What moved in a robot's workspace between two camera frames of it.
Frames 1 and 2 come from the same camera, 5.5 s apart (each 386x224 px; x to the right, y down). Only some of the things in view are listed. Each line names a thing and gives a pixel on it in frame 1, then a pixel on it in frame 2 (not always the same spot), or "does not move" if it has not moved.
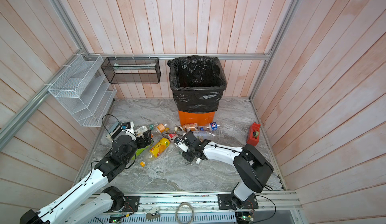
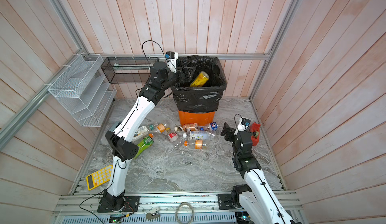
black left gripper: [148, 139] to [188, 76]
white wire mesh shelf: [83, 91] does not move
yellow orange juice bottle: [156, 150] to [200, 80]
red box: [254, 134] does not move
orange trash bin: [187, 117] does not move
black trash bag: [198, 83] does not move
